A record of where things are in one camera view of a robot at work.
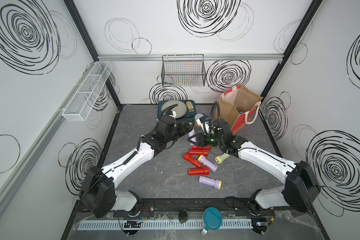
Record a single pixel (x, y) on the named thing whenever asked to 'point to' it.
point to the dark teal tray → (188, 117)
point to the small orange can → (197, 116)
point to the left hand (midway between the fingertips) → (190, 125)
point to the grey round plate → (181, 109)
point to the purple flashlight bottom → (217, 184)
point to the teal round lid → (212, 219)
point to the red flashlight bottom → (205, 170)
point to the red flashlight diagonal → (194, 161)
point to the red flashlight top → (195, 147)
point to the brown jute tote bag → (239, 105)
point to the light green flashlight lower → (219, 159)
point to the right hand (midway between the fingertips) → (190, 139)
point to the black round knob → (183, 216)
